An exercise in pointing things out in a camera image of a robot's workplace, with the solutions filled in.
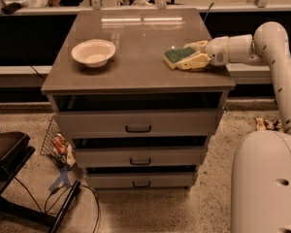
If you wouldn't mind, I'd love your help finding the grey drawer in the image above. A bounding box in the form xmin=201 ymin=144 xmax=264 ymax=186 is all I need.
xmin=84 ymin=172 xmax=197 ymax=189
xmin=74 ymin=147 xmax=208 ymax=168
xmin=54 ymin=109 xmax=223 ymax=139

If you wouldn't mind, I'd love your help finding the black stand leg left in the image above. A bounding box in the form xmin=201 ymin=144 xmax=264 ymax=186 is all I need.
xmin=48 ymin=181 xmax=81 ymax=233

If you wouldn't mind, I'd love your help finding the white paper bowl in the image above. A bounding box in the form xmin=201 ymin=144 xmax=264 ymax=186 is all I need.
xmin=71 ymin=39 xmax=115 ymax=68

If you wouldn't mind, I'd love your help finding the middle grey drawer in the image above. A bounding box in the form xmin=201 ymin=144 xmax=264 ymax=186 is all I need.
xmin=74 ymin=147 xmax=208 ymax=168

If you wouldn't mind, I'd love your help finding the crumpled wrapper on floor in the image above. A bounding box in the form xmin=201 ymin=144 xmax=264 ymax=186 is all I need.
xmin=255 ymin=117 xmax=282 ymax=131

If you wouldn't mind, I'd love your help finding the wire mesh basket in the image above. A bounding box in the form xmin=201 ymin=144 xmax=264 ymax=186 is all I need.
xmin=40 ymin=118 xmax=76 ymax=170

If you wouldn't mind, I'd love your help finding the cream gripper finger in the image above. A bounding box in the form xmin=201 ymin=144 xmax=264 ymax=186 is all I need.
xmin=183 ymin=40 xmax=208 ymax=52
xmin=177 ymin=53 xmax=210 ymax=71

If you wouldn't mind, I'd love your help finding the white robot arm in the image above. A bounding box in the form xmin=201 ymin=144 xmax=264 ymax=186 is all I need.
xmin=185 ymin=21 xmax=291 ymax=233

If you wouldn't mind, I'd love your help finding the bottom grey drawer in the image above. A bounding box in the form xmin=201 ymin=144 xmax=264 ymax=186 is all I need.
xmin=84 ymin=172 xmax=197 ymax=189

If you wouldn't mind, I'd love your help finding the red snack packet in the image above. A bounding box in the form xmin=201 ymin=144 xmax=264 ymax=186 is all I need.
xmin=52 ymin=134 xmax=67 ymax=154

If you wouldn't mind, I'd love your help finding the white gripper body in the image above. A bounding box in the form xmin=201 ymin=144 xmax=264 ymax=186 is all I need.
xmin=205 ymin=36 xmax=229 ymax=66

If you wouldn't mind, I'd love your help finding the grey drawer cabinet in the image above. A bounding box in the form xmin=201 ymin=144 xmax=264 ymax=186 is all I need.
xmin=41 ymin=7 xmax=237 ymax=192

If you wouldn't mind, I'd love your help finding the blue tape cross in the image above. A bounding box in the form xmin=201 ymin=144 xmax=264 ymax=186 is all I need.
xmin=48 ymin=168 xmax=71 ymax=191

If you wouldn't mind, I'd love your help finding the black cable on floor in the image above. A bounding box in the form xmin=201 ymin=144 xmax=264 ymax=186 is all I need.
xmin=14 ymin=177 xmax=102 ymax=233

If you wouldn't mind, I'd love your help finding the green yellow sponge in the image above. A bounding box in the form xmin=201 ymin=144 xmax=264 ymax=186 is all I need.
xmin=163 ymin=47 xmax=196 ymax=70

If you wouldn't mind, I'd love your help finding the top grey drawer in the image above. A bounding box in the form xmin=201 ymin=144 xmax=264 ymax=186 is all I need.
xmin=54 ymin=109 xmax=223 ymax=139

